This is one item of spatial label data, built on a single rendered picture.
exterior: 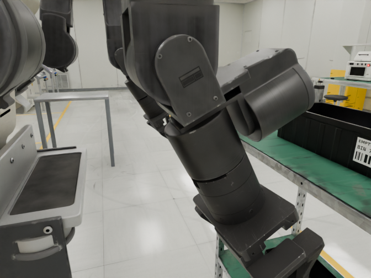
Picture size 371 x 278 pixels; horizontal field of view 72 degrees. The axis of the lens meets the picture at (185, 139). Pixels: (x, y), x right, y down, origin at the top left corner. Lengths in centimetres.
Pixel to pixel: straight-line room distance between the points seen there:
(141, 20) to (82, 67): 940
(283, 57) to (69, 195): 31
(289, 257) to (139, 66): 19
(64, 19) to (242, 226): 49
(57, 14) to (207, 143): 47
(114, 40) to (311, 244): 51
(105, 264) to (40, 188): 142
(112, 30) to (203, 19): 43
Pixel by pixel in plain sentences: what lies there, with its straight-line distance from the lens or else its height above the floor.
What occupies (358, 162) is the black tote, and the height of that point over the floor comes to 97.
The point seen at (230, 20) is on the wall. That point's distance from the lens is 1073.
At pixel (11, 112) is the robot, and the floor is 113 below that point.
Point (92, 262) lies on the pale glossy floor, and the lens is 185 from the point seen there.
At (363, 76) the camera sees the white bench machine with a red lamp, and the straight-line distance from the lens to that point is 507.
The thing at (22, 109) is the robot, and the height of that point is 111.
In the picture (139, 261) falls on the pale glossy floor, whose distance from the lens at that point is 179.
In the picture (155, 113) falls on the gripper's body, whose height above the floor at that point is 109.
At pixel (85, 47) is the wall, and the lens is 955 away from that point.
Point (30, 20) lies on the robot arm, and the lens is 22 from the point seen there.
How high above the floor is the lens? 122
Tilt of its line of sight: 18 degrees down
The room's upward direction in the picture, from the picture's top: straight up
